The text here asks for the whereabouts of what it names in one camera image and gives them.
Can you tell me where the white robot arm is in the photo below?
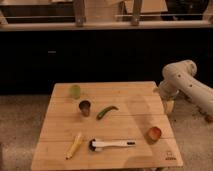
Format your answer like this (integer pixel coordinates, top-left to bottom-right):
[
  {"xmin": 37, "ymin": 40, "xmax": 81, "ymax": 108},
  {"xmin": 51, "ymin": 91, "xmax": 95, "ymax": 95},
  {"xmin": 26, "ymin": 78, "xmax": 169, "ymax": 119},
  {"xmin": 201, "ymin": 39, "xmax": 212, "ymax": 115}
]
[{"xmin": 158, "ymin": 60, "xmax": 213, "ymax": 115}]

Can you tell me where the left metal post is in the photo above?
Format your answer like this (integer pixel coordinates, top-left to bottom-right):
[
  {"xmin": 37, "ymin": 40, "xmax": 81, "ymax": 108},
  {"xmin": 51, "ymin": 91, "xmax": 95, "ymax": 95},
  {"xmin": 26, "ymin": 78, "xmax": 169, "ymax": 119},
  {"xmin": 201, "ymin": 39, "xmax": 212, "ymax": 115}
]
[{"xmin": 73, "ymin": 0, "xmax": 86, "ymax": 27}]

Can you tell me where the right metal post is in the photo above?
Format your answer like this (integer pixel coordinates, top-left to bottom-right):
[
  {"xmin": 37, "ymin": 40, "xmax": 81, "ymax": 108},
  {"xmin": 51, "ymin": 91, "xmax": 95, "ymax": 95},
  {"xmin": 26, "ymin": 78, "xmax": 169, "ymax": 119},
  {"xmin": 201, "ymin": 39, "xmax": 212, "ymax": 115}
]
[{"xmin": 131, "ymin": 0, "xmax": 143, "ymax": 26}]

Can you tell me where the green chili pepper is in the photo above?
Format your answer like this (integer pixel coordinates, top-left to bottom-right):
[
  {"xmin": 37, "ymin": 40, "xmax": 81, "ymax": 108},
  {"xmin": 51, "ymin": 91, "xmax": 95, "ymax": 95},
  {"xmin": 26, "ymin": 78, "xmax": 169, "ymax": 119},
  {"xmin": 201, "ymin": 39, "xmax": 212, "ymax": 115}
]
[{"xmin": 96, "ymin": 106, "xmax": 119, "ymax": 120}]

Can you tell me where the yellow corn cob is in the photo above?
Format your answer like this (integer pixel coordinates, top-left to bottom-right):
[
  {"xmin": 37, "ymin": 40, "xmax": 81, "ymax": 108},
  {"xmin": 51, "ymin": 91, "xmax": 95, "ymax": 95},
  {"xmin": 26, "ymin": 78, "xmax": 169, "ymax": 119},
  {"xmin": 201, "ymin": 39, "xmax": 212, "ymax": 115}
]
[{"xmin": 66, "ymin": 133, "xmax": 83, "ymax": 160}]

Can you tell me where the metal post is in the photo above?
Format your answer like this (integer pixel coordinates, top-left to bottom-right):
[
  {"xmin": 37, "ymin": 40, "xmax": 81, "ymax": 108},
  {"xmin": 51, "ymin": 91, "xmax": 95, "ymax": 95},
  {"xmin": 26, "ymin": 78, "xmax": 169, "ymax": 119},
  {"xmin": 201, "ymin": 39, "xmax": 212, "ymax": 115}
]
[
  {"xmin": 73, "ymin": 0, "xmax": 86, "ymax": 27},
  {"xmin": 131, "ymin": 0, "xmax": 143, "ymax": 26}
]

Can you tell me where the wooden shelf rail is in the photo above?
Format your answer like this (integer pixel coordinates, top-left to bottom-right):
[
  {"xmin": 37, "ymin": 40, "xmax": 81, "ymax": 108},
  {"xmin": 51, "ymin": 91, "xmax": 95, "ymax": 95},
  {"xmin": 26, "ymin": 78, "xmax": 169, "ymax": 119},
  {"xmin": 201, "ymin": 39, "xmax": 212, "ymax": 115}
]
[{"xmin": 0, "ymin": 20, "xmax": 213, "ymax": 31}]

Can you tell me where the red orange apple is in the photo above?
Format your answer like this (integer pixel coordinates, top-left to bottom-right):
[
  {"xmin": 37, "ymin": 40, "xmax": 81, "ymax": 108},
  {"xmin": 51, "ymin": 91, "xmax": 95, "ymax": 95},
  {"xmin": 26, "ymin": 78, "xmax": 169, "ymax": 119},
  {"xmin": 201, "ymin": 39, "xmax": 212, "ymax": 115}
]
[{"xmin": 148, "ymin": 126, "xmax": 162, "ymax": 141}]

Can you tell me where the white black dish brush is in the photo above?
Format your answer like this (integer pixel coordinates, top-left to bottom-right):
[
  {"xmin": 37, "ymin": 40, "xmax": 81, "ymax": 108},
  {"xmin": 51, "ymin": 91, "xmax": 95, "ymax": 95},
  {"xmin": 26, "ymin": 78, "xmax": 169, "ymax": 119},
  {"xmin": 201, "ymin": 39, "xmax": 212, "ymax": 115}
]
[{"xmin": 89, "ymin": 139, "xmax": 136, "ymax": 152}]

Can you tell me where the dark metal cup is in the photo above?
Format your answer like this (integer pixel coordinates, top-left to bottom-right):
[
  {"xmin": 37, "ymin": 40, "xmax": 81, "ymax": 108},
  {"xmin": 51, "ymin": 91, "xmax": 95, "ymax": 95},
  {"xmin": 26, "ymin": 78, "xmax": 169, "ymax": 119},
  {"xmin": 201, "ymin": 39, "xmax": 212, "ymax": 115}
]
[{"xmin": 79, "ymin": 100, "xmax": 91, "ymax": 117}]

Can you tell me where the green plastic cup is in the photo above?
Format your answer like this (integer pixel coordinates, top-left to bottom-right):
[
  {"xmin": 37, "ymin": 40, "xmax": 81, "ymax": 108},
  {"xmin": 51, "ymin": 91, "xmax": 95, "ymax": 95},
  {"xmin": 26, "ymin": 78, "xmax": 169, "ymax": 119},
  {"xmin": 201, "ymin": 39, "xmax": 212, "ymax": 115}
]
[{"xmin": 70, "ymin": 85, "xmax": 81, "ymax": 99}]

